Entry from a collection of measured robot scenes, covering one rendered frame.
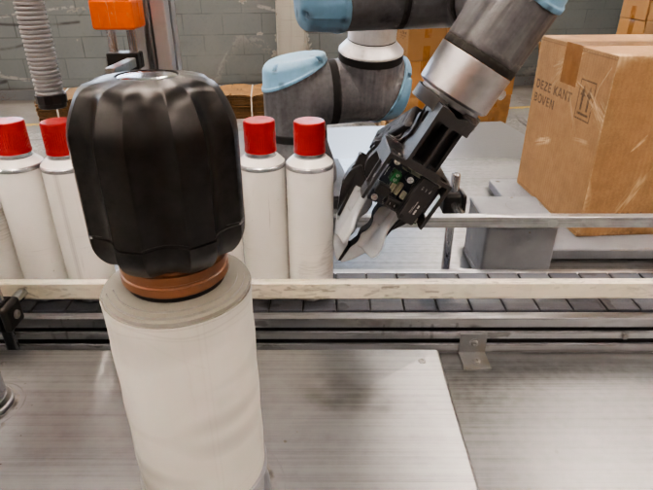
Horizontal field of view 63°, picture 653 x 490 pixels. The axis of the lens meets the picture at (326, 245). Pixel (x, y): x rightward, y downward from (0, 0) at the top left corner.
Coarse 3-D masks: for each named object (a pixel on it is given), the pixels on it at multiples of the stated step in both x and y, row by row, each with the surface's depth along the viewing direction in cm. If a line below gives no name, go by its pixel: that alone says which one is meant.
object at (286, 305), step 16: (592, 272) 68; (608, 272) 68; (624, 272) 68; (640, 272) 68; (32, 304) 61; (48, 304) 61; (64, 304) 61; (80, 304) 61; (96, 304) 61; (256, 304) 61; (272, 304) 61; (288, 304) 61; (304, 304) 61; (320, 304) 61; (336, 304) 62; (352, 304) 61; (368, 304) 61; (384, 304) 61; (400, 304) 61; (416, 304) 61; (432, 304) 61; (448, 304) 61; (464, 304) 61; (480, 304) 61; (496, 304) 61; (512, 304) 61; (528, 304) 61; (544, 304) 61; (560, 304) 61; (576, 304) 61; (592, 304) 61; (608, 304) 61; (624, 304) 61; (640, 304) 61
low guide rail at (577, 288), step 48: (0, 288) 59; (48, 288) 59; (96, 288) 59; (288, 288) 59; (336, 288) 59; (384, 288) 59; (432, 288) 59; (480, 288) 59; (528, 288) 59; (576, 288) 59; (624, 288) 59
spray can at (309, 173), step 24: (312, 120) 55; (312, 144) 54; (288, 168) 56; (312, 168) 55; (288, 192) 57; (312, 192) 56; (288, 216) 59; (312, 216) 57; (312, 240) 58; (312, 264) 60
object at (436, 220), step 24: (432, 216) 63; (456, 216) 63; (480, 216) 63; (504, 216) 63; (528, 216) 63; (552, 216) 63; (576, 216) 63; (600, 216) 63; (624, 216) 63; (648, 216) 63
